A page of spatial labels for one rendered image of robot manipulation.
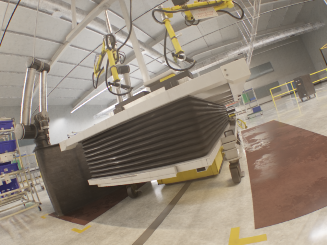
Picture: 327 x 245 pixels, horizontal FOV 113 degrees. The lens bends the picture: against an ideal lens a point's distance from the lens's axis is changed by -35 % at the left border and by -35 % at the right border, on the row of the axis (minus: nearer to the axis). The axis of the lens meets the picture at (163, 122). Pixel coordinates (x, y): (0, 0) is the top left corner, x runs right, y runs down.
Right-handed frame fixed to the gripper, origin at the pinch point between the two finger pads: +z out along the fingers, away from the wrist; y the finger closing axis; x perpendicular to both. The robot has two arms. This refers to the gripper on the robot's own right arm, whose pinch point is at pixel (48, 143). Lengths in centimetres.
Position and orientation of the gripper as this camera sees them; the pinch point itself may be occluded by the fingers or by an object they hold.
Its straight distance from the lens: 202.9
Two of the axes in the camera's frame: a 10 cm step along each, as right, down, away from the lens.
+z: 3.1, 9.5, -0.7
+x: -5.8, 1.4, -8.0
